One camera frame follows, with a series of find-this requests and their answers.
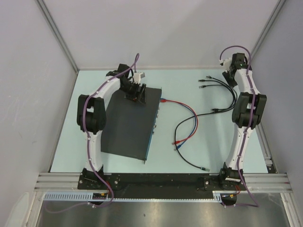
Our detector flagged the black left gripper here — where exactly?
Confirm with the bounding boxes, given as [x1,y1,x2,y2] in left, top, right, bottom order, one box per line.
[119,81,145,105]

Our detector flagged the red ethernet cable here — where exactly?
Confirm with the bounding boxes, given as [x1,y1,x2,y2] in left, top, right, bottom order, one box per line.
[160,99,199,145]

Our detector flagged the blue ethernet cable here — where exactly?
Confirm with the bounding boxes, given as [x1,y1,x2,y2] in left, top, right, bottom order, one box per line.
[160,96,198,150]

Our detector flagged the black ethernet cable long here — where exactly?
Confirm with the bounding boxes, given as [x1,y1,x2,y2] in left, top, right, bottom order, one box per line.
[172,105,235,173]

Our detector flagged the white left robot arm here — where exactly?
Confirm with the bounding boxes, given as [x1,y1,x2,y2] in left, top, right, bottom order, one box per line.
[76,64,146,189]

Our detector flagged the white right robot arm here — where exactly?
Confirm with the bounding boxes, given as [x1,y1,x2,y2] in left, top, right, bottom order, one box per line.
[218,53,267,190]

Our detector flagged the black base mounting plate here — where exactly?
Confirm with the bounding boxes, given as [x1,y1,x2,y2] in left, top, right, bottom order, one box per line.
[77,169,245,205]

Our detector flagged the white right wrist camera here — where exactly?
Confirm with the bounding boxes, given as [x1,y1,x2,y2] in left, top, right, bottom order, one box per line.
[219,57,232,71]

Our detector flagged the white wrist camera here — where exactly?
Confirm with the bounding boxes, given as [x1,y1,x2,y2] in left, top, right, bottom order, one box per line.
[133,72,145,84]
[219,57,232,71]

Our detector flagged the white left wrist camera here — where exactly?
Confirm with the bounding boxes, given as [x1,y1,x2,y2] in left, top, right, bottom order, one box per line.
[133,72,145,84]

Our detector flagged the dark network switch box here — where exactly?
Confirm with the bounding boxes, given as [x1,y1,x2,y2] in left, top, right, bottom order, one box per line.
[100,87,162,161]

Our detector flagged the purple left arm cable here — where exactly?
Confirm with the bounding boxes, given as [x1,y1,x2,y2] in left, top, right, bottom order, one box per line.
[44,53,141,213]

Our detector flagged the aluminium frame rail front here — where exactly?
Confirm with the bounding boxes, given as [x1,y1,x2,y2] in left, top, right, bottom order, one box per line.
[35,173,292,192]

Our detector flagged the grey slotted cable duct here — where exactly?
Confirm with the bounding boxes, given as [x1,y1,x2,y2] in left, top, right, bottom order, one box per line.
[44,192,222,203]

